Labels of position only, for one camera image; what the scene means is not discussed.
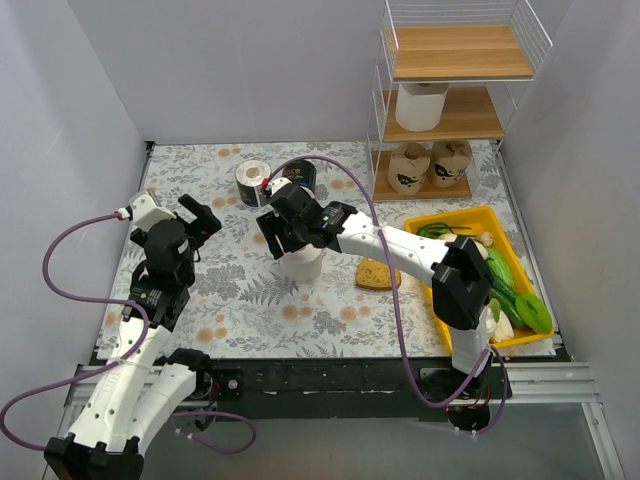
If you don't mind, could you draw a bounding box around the white paper roll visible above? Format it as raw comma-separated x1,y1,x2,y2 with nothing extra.
279,245,322,283
395,82,449,132

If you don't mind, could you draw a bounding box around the black roll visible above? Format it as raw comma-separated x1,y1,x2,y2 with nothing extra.
282,159,317,193
235,160,271,208

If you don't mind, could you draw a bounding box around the brown roll cartoon print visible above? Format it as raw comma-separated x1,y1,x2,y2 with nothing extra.
387,142,431,196

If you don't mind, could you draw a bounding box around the brown roll barcode label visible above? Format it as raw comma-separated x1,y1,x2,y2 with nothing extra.
427,140,473,188

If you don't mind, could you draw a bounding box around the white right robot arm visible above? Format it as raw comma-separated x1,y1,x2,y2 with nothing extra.
257,178,493,398

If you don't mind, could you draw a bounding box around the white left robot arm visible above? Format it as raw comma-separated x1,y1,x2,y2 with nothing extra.
44,191,221,479

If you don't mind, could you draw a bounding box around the slice of brown bread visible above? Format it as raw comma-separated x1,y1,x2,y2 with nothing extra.
355,258,392,291

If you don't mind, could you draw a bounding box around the green leafy vegetable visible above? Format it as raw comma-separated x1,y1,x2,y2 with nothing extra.
416,222,470,239

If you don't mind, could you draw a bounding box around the garlic bulb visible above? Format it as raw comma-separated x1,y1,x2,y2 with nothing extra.
475,231,495,248

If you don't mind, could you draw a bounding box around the white cauliflower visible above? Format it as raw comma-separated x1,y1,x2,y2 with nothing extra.
486,299,515,343

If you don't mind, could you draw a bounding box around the green round lotus pod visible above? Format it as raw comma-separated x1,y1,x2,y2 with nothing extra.
515,293,553,334

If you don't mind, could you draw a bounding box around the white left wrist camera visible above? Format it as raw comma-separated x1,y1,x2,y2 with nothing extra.
115,189,176,232

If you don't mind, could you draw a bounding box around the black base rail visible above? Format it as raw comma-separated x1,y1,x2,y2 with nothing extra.
173,357,600,422

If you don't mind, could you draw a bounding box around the white wire wooden shelf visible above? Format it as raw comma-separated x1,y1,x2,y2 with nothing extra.
366,1,553,201

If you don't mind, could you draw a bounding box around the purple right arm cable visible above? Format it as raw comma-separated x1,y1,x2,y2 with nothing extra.
264,154,512,435

